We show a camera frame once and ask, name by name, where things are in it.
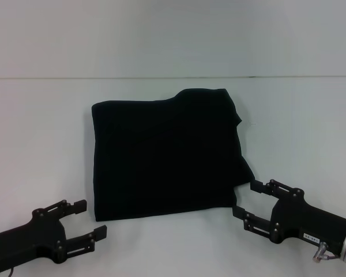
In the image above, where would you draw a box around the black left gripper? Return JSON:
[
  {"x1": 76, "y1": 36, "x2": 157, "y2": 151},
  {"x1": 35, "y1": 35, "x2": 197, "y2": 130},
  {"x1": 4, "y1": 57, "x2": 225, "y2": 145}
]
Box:
[{"x1": 0, "y1": 198, "x2": 108, "y2": 271}]

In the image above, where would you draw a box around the silver plug connector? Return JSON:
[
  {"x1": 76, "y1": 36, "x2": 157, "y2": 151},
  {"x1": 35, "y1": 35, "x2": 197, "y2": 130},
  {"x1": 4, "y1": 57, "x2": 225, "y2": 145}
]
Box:
[{"x1": 313, "y1": 242, "x2": 330, "y2": 263}]

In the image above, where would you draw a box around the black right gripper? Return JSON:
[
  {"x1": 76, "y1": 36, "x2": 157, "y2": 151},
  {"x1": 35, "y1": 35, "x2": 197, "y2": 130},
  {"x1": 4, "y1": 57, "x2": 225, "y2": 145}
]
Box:
[{"x1": 232, "y1": 179, "x2": 346, "y2": 257}]

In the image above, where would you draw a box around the black shirt with white print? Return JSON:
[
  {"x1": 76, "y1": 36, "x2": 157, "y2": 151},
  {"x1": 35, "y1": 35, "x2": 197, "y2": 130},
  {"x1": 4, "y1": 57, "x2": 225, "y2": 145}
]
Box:
[{"x1": 91, "y1": 88, "x2": 256, "y2": 222}]

